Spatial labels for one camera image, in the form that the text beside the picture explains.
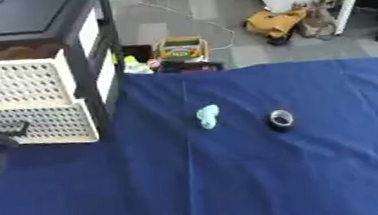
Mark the colourful cardboard box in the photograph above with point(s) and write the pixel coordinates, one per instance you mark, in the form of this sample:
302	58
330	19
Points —
182	49

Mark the yellow bag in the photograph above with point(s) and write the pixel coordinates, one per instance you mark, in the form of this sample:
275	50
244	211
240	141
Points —
274	23

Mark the black cabinet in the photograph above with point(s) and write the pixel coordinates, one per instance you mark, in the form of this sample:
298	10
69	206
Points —
24	16

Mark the dark bin with items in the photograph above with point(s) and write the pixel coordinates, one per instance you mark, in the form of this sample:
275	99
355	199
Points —
152	61

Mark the light teal soft toy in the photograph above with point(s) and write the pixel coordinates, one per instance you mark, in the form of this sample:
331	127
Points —
208	116

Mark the black tape roll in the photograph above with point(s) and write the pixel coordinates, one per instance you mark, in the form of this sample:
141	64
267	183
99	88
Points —
281	120

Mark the pale pierced drawer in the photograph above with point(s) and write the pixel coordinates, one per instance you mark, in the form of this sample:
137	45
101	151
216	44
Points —
14	81
53	122

